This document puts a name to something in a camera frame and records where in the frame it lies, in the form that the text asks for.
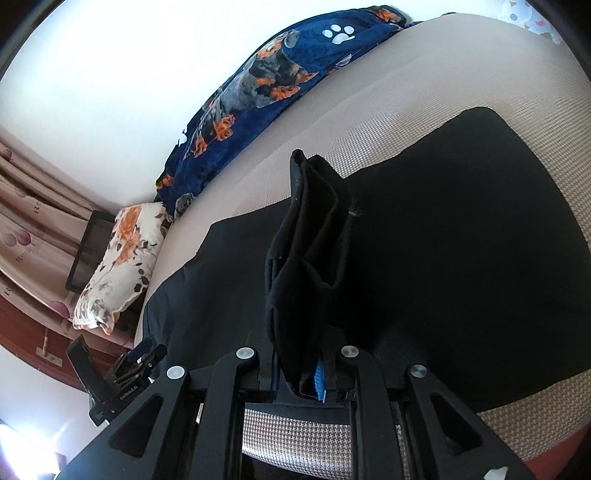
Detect black pants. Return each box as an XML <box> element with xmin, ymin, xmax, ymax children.
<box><xmin>134</xmin><ymin>107</ymin><xmax>578</xmax><ymax>414</ymax></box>

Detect black flat panel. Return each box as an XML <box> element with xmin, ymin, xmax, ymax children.
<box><xmin>65</xmin><ymin>210</ymin><xmax>116</xmax><ymax>294</ymax></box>

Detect brown wooden bed frame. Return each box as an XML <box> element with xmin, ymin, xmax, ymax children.
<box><xmin>0</xmin><ymin>295</ymin><xmax>139</xmax><ymax>402</ymax></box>

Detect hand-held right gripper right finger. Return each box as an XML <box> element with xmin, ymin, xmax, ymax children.
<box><xmin>314</xmin><ymin>344</ymin><xmax>539</xmax><ymax>480</ymax></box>

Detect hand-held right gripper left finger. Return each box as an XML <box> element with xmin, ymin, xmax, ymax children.
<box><xmin>58</xmin><ymin>344</ymin><xmax>282</xmax><ymax>480</ymax></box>

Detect white printed cloth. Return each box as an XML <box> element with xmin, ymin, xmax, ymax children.
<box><xmin>501</xmin><ymin>0</ymin><xmax>561</xmax><ymax>44</ymax></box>

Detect pink printed curtain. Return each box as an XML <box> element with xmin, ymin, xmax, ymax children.
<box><xmin>0</xmin><ymin>138</ymin><xmax>116</xmax><ymax>333</ymax></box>

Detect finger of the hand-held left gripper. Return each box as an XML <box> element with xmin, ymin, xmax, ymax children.
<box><xmin>108</xmin><ymin>339</ymin><xmax>168</xmax><ymax>386</ymax></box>

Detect white floral pillow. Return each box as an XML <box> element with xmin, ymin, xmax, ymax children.
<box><xmin>73</xmin><ymin>202</ymin><xmax>174</xmax><ymax>335</ymax></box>

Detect blue printed blanket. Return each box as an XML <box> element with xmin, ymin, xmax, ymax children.
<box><xmin>154</xmin><ymin>4</ymin><xmax>409</xmax><ymax>222</ymax></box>

